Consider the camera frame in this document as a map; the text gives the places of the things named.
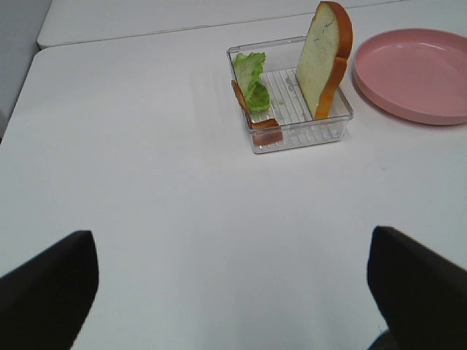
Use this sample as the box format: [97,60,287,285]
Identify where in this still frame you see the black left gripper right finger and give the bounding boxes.
[367,226,466,349]

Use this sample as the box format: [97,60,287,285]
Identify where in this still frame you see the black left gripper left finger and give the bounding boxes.
[1,230,99,349]

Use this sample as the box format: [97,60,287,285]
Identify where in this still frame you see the brown bacon strip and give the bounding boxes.
[231,79,284,148]

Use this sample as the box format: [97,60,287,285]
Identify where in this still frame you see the white bread slice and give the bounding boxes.
[296,1,353,120]

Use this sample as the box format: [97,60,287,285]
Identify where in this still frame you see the green lettuce leaf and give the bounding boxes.
[233,52,270,112]

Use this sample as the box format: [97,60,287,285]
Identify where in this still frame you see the pink round plate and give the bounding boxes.
[353,28,466,125]

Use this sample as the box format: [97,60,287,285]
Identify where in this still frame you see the clear plastic left container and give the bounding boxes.
[227,36,353,154]

